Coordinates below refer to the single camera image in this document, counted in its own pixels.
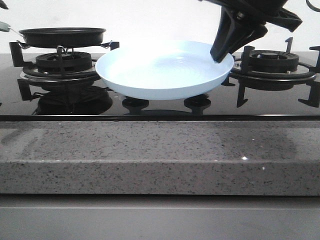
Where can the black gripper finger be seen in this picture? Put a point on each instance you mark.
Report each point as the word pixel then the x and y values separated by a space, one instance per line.
pixel 250 33
pixel 229 34

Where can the light blue plate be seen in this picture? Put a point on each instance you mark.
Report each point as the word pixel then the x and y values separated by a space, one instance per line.
pixel 163 71

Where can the black frying pan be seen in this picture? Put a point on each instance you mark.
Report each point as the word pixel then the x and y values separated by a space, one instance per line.
pixel 67 37

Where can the left gas burner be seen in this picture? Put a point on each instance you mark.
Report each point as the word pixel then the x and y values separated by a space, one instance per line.
pixel 70 65

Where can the grey cabinet drawer front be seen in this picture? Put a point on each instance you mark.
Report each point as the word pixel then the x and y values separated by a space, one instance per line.
pixel 138 217

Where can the left black pan support grate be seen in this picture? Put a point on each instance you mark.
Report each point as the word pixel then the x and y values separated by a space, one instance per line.
pixel 56 91

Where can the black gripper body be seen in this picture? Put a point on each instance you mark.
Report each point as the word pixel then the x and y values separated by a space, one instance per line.
pixel 262 11

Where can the gas burner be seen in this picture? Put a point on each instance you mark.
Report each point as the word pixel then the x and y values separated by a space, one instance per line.
pixel 70 65
pixel 272 66

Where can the right silver stove knob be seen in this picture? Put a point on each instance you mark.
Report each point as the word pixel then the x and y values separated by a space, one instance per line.
pixel 204 96

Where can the right gas burner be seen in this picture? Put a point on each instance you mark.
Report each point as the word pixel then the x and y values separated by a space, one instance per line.
pixel 272 66

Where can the black glass cooktop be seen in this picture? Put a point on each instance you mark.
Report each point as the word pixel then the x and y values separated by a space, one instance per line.
pixel 221 105

